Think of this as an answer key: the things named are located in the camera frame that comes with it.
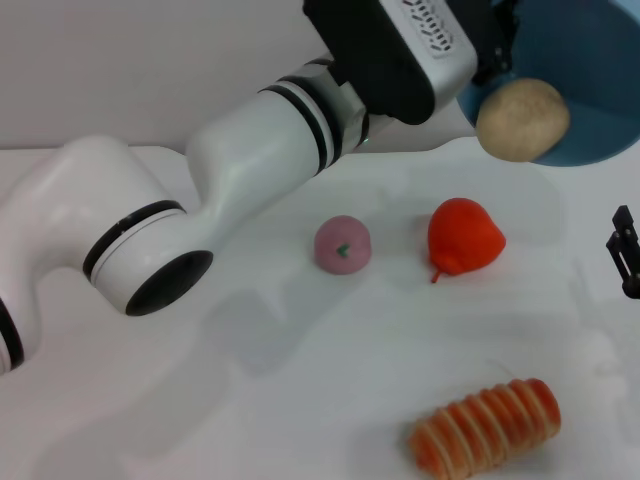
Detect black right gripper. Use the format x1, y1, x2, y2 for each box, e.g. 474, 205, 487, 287
605, 204, 640, 302

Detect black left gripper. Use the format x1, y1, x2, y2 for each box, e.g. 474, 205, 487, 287
468, 0, 524, 87

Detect beige egg yolk pastry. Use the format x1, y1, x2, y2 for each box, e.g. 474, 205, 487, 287
475, 77, 572, 163

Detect blue plastic bowl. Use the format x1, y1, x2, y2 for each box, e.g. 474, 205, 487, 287
456, 0, 640, 168

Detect orange pear toy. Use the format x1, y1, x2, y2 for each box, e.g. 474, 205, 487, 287
427, 197, 507, 284

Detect striped orange bread roll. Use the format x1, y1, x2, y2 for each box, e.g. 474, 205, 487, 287
408, 377, 563, 477

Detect pink peach bun toy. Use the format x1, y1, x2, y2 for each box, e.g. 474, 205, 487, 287
313, 215, 373, 276

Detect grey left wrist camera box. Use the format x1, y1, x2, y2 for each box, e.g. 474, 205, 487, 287
301, 0, 480, 126

